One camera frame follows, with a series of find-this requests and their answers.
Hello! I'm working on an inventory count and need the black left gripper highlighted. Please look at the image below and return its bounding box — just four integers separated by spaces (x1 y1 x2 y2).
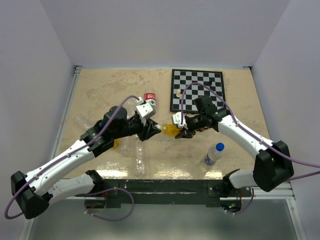
113 114 161 141

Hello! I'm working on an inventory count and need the yellow tea bottle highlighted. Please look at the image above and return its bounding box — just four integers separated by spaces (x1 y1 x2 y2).
161 123 182 137

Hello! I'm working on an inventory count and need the blue cap Pepsi bottle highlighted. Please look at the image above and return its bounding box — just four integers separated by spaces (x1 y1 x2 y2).
204 142 225 166

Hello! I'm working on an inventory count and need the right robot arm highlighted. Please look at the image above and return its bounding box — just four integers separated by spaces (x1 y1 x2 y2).
172 95 294 197

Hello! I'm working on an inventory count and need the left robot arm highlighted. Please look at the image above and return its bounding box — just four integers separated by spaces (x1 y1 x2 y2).
10 102 161 219

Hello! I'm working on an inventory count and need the clear crushed bottle middle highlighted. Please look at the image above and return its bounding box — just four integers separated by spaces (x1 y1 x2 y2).
125 98 136 119

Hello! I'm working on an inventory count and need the red label clear bottle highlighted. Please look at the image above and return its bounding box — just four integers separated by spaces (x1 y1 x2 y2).
143 87 157 107

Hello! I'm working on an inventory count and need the long clear crushed bottle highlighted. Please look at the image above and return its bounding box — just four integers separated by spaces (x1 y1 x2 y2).
135 140 146 177

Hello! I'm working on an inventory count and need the clear bottle far left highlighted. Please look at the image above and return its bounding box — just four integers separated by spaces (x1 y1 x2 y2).
74 114 92 131

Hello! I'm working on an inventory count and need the white chess piece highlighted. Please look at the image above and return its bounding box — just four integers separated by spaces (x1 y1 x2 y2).
176 89 181 98

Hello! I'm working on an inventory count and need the black white chessboard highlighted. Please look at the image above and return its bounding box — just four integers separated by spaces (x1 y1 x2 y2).
169 69 226 114

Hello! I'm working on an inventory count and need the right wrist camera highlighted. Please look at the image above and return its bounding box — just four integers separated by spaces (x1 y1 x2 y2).
171 112 188 129

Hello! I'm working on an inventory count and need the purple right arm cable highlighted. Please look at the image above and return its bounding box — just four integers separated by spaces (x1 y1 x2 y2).
181 82 320 182

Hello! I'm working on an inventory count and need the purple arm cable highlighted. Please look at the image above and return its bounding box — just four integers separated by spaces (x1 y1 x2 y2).
4 95 142 220
181 82 320 182

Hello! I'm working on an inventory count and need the black base frame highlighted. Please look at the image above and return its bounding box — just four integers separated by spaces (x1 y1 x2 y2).
85 170 252 209

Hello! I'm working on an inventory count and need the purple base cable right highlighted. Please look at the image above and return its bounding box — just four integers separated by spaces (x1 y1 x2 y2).
223 188 255 216

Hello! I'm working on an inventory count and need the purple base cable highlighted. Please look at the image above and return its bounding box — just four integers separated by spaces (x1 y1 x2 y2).
84 187 136 221
223 188 255 216

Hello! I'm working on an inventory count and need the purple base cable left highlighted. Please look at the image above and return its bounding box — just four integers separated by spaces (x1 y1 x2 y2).
84 187 136 221

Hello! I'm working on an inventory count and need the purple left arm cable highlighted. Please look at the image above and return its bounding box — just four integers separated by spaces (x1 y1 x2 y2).
4 95 142 220

